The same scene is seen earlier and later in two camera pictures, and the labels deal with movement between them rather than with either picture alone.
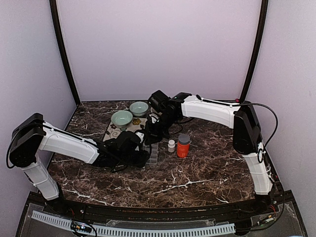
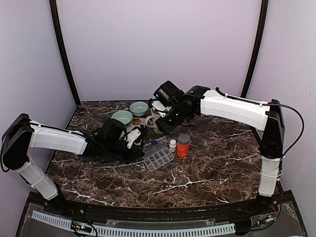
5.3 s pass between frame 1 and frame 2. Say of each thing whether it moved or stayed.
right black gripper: moved
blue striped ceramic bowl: stayed
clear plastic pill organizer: moved
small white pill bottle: stayed
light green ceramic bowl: stayed
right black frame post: stayed
